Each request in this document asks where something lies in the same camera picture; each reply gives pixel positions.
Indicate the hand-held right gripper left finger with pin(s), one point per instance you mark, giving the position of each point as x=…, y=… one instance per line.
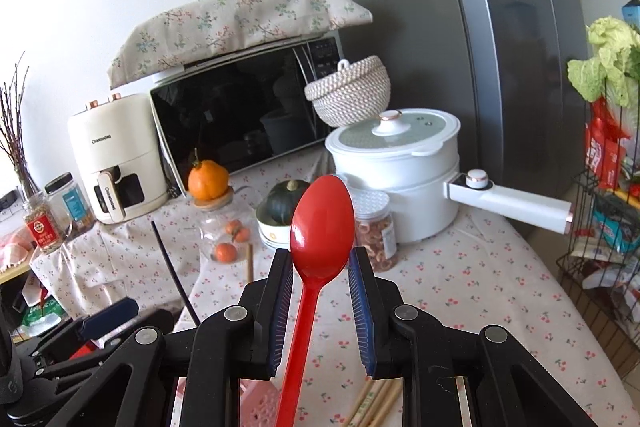
x=281, y=307

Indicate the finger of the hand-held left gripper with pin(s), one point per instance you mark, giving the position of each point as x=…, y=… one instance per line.
x=110, y=311
x=150, y=323

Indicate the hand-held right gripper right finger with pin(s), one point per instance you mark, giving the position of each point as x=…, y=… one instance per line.
x=361, y=307

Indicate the red plastic spoon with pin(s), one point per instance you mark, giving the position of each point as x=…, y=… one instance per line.
x=322, y=222

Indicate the wooden chopstick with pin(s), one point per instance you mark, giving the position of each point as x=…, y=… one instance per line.
x=372, y=404
x=387, y=404
x=361, y=404
x=249, y=262

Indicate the black chopstick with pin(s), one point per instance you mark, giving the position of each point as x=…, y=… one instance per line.
x=172, y=267

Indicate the green packet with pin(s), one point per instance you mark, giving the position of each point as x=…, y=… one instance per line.
x=39, y=316

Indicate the white bowl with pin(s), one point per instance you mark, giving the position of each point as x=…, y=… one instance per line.
x=272, y=234

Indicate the clear plastic snack jar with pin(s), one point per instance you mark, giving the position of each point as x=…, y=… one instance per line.
x=377, y=232

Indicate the small tangerine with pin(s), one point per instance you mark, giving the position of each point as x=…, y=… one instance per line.
x=225, y=253
x=243, y=235
x=232, y=227

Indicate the pink plastic basket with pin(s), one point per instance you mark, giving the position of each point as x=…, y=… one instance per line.
x=260, y=407

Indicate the dark green squash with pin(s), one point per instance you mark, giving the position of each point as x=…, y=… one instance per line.
x=282, y=204

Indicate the glass jar with wooden lid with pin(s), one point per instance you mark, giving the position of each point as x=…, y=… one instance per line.
x=212, y=227

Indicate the red label glass jar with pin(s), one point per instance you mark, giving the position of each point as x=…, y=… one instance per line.
x=42, y=227

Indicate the blue label plastic jar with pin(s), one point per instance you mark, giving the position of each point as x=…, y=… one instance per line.
x=72, y=204

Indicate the pink plastic bag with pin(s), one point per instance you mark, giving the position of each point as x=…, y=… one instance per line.
x=12, y=249

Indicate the white electric pot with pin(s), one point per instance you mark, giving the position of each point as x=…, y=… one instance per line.
x=400, y=187

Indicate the cherry print tablecloth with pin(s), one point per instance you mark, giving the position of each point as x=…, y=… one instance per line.
x=500, y=307

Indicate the large orange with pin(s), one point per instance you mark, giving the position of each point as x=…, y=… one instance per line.
x=207, y=179

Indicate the cream air fryer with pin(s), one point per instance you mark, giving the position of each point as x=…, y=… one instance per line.
x=115, y=142

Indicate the glass pot lid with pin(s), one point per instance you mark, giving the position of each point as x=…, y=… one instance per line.
x=395, y=129

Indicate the dried twigs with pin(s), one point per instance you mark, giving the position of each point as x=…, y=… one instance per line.
x=17, y=142

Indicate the black microwave oven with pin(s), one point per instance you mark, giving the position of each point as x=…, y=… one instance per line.
x=225, y=117

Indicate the white woven basket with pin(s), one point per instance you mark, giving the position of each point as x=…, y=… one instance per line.
x=350, y=92

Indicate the blue snack packet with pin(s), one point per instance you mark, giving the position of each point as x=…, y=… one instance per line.
x=617, y=227

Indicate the floral cloth cover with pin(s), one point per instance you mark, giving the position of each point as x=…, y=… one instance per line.
x=235, y=27

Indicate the grey refrigerator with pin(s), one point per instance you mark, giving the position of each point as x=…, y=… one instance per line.
x=500, y=57

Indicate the red snack packets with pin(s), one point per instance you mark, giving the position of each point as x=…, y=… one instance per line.
x=602, y=152

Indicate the napa cabbage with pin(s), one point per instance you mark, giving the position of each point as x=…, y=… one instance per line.
x=612, y=57

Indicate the blue carton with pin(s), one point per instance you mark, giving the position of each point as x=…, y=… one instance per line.
x=632, y=14

